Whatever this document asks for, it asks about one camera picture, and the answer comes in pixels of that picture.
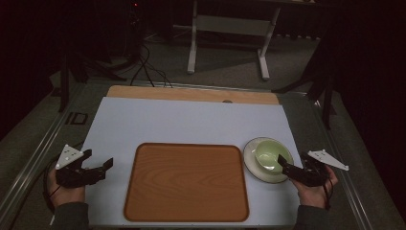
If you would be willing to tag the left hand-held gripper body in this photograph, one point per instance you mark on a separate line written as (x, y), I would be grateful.
(68, 156)

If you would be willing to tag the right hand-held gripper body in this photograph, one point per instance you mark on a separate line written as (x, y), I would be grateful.
(311, 174)

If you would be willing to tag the light green cup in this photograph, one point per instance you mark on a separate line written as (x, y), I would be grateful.
(269, 155)

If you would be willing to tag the person's right hand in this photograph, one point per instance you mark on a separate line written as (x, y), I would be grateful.
(314, 195)

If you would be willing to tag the person's left hand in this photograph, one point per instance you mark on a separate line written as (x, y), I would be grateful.
(67, 194)

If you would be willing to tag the white saucer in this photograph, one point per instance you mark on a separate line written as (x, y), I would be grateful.
(252, 166)

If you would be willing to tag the black floor socket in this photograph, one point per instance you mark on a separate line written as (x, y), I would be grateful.
(76, 118)

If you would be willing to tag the black metal stand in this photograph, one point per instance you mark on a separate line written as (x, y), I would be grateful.
(325, 92)
(64, 89)

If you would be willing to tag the wooden tray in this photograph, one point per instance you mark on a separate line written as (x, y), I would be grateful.
(186, 182)

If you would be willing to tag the white table mat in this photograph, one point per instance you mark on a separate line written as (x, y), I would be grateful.
(178, 121)

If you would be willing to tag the dark device with red light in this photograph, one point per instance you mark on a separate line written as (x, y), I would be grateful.
(135, 25)

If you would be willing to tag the white metal stand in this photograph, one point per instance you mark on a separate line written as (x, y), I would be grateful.
(230, 25)

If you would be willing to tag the metal floor rail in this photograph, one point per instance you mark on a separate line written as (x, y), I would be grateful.
(348, 188)
(32, 159)

